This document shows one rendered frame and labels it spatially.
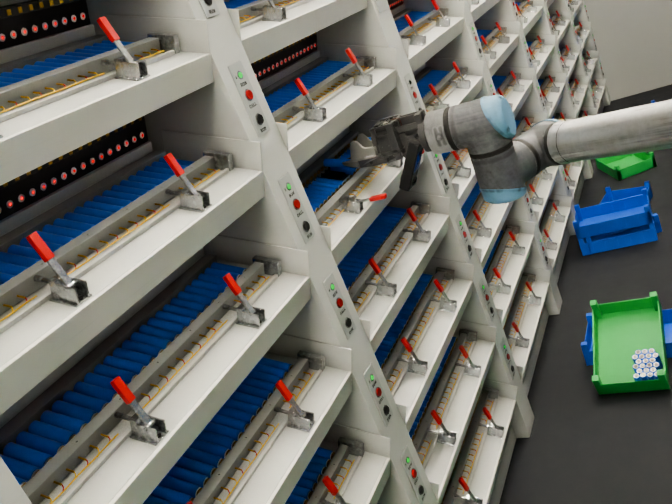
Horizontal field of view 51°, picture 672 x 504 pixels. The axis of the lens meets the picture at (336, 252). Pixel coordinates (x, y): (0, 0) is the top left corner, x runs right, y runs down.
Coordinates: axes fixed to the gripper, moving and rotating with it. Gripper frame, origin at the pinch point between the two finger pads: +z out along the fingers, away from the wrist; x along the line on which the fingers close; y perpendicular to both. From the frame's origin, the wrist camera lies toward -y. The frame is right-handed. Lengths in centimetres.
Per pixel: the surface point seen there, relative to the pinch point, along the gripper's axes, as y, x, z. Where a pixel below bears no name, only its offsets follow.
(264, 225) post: 4.2, 42.7, -2.5
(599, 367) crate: -96, -54, -29
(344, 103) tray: 13.9, 3.6, -5.3
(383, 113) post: 3.6, -27.3, 0.5
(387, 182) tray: -6.4, -0.8, -6.6
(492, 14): 4, -167, 1
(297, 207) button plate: 4.8, 38.6, -7.4
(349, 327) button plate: -20.0, 38.3, -8.0
